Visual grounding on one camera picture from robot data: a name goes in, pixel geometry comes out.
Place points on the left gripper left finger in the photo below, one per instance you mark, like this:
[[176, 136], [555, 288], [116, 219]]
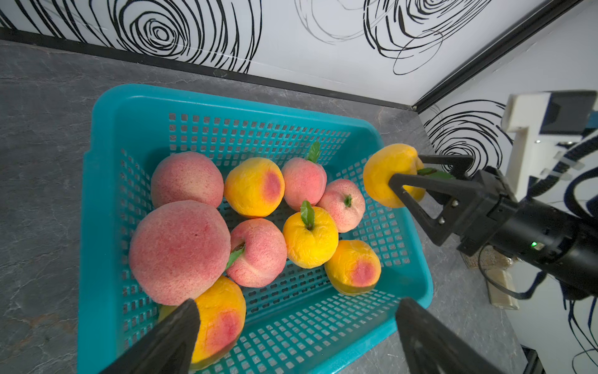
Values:
[[168, 348]]

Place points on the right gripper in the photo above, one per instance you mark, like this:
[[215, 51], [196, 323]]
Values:
[[483, 211]]

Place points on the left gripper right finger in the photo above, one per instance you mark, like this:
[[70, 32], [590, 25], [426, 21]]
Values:
[[430, 347]]

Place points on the yellow peach with leaf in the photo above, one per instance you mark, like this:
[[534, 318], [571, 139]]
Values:
[[397, 158]]

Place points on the pink peach front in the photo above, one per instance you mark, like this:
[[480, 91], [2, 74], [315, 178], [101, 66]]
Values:
[[344, 202]]

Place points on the teal plastic basket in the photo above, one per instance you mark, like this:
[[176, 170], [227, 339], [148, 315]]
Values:
[[298, 324]]

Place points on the pink peach with leaf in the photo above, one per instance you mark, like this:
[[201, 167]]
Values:
[[305, 179]]

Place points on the yellow peach front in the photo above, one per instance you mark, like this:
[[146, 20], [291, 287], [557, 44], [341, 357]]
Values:
[[311, 236]]

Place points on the yellow peach red spot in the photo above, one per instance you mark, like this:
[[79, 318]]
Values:
[[255, 188]]

